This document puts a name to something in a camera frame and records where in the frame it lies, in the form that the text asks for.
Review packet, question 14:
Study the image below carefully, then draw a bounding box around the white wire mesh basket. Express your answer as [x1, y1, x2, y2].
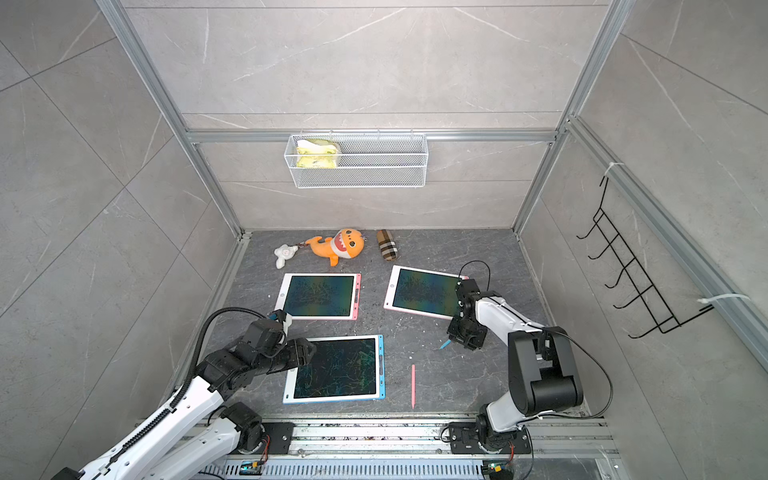
[284, 132, 429, 189]

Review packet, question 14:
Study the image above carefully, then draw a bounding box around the yellow white cloth in basket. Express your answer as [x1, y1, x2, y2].
[295, 139, 341, 169]

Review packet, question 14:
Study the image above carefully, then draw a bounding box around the orange shark plush toy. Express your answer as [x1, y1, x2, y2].
[304, 228, 365, 267]

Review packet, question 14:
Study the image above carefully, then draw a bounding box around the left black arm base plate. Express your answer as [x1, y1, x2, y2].
[236, 422, 295, 455]

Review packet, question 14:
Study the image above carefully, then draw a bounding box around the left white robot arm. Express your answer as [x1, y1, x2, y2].
[55, 308, 317, 479]

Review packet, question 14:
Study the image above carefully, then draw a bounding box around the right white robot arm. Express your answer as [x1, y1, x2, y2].
[447, 279, 583, 452]

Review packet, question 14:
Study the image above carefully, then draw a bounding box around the right pink framed writing tablet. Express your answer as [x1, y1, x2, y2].
[384, 265, 460, 320]

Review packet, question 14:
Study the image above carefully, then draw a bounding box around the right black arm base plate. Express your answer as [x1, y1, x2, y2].
[440, 422, 532, 455]

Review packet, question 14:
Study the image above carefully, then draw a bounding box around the long pink stylus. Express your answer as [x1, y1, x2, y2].
[410, 364, 417, 409]

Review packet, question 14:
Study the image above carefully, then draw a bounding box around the black wire hook rack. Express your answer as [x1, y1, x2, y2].
[576, 176, 714, 340]

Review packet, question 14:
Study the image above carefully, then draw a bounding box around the blue framed writing tablet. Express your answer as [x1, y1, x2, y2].
[282, 335, 386, 405]

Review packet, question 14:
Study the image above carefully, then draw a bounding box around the left pink framed writing tablet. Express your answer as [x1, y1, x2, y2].
[275, 273, 361, 321]

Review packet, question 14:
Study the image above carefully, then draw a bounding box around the white small plush toy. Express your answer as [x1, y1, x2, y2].
[273, 244, 299, 269]

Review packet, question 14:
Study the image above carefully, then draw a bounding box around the pink framed writing tablet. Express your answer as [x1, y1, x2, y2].
[275, 273, 361, 321]
[384, 265, 460, 320]

